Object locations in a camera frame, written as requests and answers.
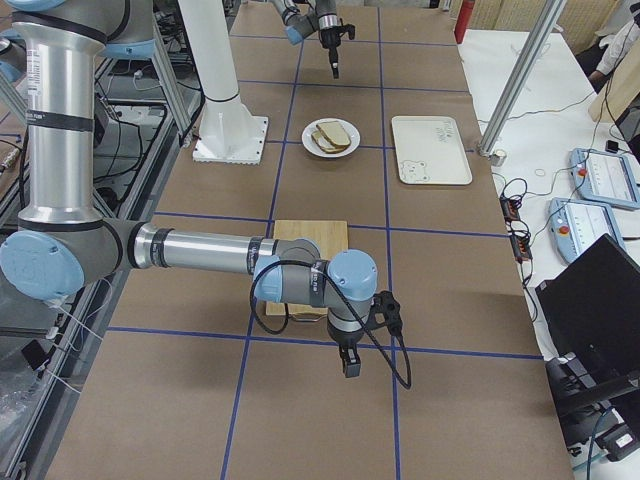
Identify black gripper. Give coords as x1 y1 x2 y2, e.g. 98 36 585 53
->
319 27 341 79
331 330 364 378

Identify bread slice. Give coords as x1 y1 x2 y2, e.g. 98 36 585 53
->
311 130 347 154
316 120 351 147

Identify white round plate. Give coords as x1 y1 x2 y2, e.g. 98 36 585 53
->
301 118 361 158

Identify wooden cutting board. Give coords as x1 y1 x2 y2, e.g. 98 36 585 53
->
273 220 349 322

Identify red cylinder bottle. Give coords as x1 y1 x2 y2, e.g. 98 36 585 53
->
454 0 475 45

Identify cream bear tray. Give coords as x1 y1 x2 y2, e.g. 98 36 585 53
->
391 115 473 186

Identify small metal cylinder weight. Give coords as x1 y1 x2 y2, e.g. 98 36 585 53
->
489 149 507 168

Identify black orange usb hub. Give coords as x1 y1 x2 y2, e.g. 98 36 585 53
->
500 197 520 222

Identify black laptop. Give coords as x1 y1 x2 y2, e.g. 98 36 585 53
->
536 234 639 381

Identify near teach pendant tablet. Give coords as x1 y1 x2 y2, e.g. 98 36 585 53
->
549 197 625 263

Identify teach pendant tablet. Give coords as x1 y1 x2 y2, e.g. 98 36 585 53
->
549 197 625 263
569 148 639 210

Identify small black device on table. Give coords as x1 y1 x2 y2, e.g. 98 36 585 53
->
605 140 619 153

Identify far teach pendant tablet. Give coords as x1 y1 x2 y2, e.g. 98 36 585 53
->
569 148 639 210

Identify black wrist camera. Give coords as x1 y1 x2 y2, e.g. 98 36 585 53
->
338 19 356 40
366 290 403 338

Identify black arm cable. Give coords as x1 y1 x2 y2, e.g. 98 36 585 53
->
248 259 414 391

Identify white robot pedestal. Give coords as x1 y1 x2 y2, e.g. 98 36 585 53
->
179 0 269 165

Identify aluminium frame post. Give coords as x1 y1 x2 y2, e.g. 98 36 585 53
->
477 0 567 157

